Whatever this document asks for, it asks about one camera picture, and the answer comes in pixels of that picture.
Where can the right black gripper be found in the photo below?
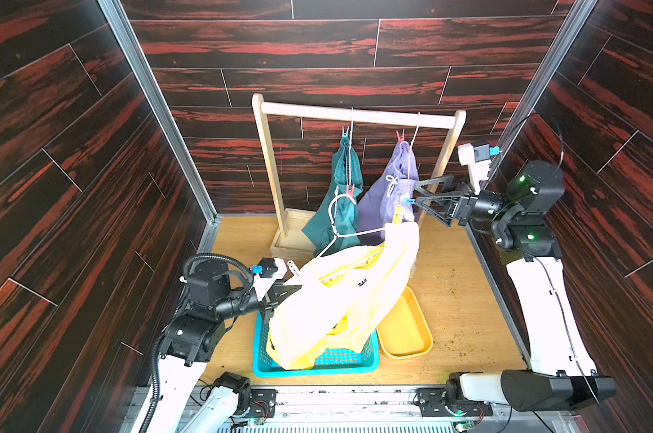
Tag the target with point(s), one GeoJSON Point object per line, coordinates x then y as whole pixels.
{"type": "Point", "coordinates": [461, 207]}

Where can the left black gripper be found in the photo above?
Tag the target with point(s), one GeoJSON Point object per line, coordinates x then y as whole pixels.
{"type": "Point", "coordinates": [278, 295]}

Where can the yellow clothespin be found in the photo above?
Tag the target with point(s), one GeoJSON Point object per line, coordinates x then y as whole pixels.
{"type": "Point", "coordinates": [398, 215]}

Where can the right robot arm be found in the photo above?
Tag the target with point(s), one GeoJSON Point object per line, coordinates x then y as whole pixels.
{"type": "Point", "coordinates": [561, 376]}

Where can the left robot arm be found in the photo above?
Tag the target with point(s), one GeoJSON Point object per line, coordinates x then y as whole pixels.
{"type": "Point", "coordinates": [217, 290]}

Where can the lilac shorts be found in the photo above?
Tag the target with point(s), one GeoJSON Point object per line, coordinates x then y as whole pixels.
{"type": "Point", "coordinates": [396, 184]}

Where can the green shorts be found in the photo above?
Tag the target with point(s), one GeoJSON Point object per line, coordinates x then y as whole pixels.
{"type": "Point", "coordinates": [346, 170]}

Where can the wooden clothes rack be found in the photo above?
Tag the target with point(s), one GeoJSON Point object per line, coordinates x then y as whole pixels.
{"type": "Point", "coordinates": [289, 242]}

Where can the turquoise plastic basket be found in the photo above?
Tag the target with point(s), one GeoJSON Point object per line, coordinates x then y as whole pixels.
{"type": "Point", "coordinates": [331, 362]}

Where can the yellow plastic tray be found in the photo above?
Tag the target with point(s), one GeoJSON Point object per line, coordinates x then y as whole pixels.
{"type": "Point", "coordinates": [404, 332]}

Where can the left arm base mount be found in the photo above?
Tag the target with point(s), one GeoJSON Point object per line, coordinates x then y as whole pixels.
{"type": "Point", "coordinates": [250, 403]}

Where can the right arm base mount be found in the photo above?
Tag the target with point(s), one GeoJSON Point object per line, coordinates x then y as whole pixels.
{"type": "Point", "coordinates": [434, 402]}

